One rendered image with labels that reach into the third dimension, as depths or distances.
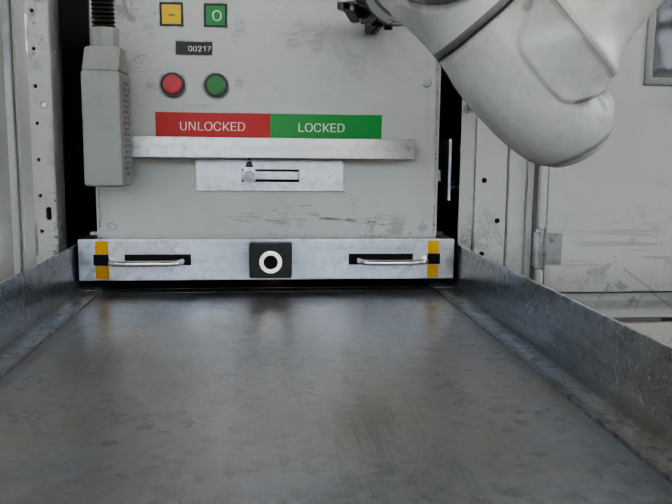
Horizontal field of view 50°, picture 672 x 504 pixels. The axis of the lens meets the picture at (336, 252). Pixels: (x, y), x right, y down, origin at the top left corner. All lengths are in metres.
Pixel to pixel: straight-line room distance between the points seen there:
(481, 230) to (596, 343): 0.47
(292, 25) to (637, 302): 0.67
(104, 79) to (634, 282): 0.81
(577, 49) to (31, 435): 0.54
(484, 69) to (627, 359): 0.28
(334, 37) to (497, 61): 0.43
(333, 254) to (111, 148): 0.34
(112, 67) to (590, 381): 0.66
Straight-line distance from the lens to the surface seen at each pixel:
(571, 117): 0.70
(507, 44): 0.68
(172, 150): 1.02
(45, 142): 1.09
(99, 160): 0.96
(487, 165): 1.10
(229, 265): 1.05
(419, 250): 1.07
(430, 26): 0.69
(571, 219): 1.13
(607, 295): 1.20
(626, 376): 0.63
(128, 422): 0.58
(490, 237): 1.11
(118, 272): 1.07
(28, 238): 1.10
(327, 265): 1.06
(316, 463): 0.50
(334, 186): 1.05
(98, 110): 0.96
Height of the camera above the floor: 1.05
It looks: 8 degrees down
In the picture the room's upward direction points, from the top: 1 degrees clockwise
